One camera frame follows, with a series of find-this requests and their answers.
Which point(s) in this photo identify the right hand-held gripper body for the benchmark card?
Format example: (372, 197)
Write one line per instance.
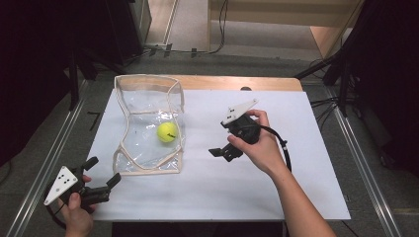
(242, 108)

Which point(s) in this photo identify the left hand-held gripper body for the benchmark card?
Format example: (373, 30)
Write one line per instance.
(61, 184)

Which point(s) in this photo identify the clear plastic bag beige trim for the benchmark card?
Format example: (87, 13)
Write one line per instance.
(145, 154)

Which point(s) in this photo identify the yellow tennis ball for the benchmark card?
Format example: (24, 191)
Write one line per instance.
(167, 132)

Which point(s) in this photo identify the person's left hand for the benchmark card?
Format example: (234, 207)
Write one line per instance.
(77, 219)

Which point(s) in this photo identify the person's right hand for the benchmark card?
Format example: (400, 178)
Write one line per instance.
(263, 151)

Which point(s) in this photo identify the white table board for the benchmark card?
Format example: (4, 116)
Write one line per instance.
(204, 191)

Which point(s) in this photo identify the person's dark clothing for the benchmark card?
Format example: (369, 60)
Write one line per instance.
(197, 230)

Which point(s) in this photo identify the black metal stand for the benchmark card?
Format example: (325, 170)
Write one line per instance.
(74, 82)

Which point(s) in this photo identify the power strip with plugs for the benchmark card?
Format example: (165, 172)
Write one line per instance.
(161, 49)

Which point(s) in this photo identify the beige wooden furniture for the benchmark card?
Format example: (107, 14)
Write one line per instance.
(280, 13)

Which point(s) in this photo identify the black tripod stand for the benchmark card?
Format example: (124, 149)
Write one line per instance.
(342, 69)

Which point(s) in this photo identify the black curtain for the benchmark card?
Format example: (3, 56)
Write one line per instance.
(392, 82)
(29, 65)

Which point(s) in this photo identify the dark cabinet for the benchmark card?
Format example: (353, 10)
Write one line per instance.
(126, 29)

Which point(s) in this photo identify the aluminium floor rail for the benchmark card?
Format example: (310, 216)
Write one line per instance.
(362, 158)
(46, 171)

